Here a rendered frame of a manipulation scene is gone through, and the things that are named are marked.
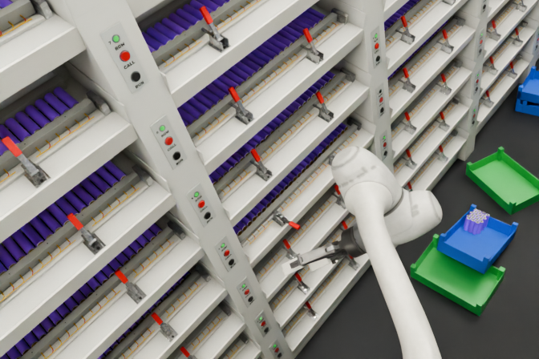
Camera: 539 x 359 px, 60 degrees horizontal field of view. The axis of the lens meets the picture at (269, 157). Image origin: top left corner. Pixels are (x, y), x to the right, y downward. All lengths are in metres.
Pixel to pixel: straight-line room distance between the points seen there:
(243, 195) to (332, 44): 0.47
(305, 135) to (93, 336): 0.73
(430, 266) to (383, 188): 1.17
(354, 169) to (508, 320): 1.21
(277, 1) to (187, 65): 0.27
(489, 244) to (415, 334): 1.31
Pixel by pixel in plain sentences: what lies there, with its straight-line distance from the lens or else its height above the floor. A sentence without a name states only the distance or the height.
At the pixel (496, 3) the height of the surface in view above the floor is 0.76.
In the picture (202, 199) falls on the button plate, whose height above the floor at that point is 1.08.
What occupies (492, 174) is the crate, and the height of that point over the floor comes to 0.00.
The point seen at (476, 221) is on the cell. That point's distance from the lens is 2.19.
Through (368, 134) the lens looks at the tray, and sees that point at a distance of 1.59.
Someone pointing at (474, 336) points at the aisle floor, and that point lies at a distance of 2.03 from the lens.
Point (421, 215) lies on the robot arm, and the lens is 1.11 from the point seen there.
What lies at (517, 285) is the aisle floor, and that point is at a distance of 2.15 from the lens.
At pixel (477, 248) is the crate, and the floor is 0.06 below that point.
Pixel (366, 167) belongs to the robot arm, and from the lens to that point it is 1.02.
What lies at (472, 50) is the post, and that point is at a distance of 2.13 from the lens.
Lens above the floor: 1.83
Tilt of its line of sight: 43 degrees down
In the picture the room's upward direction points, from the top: 18 degrees counter-clockwise
